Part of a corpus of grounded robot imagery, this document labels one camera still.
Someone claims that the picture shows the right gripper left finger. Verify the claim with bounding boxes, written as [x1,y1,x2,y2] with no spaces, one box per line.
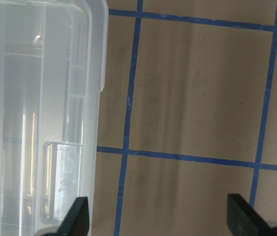
[55,197,90,236]

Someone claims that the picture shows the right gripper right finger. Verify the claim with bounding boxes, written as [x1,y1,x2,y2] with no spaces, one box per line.
[227,194,274,236]

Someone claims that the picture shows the clear plastic box lid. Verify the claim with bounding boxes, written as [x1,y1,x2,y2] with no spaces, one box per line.
[0,0,109,236]

